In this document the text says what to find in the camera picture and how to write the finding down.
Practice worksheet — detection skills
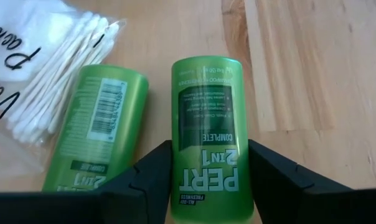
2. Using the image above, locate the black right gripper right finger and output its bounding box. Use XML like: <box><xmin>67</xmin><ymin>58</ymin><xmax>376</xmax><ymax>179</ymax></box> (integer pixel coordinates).
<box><xmin>248</xmin><ymin>139</ymin><xmax>376</xmax><ymax>224</ymax></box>

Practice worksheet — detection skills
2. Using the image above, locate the green travel bottle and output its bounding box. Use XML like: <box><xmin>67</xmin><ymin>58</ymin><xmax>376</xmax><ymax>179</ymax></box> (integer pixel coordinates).
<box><xmin>171</xmin><ymin>55</ymin><xmax>255</xmax><ymax>224</ymax></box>
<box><xmin>41</xmin><ymin>64</ymin><xmax>149</xmax><ymax>192</ymax></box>

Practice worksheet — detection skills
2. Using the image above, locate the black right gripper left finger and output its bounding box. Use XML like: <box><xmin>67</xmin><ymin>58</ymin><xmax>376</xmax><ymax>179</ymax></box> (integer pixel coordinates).
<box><xmin>0</xmin><ymin>139</ymin><xmax>172</xmax><ymax>224</ymax></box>

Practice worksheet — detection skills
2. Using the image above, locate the bag of cotton balls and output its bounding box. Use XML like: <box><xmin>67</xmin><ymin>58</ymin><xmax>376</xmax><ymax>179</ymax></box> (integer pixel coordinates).
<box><xmin>0</xmin><ymin>0</ymin><xmax>126</xmax><ymax>178</ymax></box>

